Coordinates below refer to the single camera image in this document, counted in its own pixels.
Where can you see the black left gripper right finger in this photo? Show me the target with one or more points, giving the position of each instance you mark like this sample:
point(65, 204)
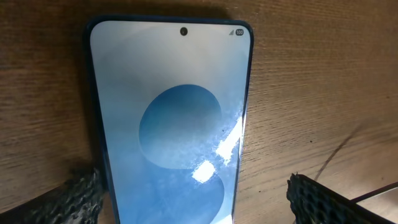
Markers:
point(313, 203)

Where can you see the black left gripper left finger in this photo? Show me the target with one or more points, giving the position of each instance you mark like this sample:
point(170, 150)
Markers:
point(78, 200)

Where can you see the blue screen smartphone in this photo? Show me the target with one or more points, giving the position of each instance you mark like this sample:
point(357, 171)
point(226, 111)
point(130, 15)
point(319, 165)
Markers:
point(169, 98)

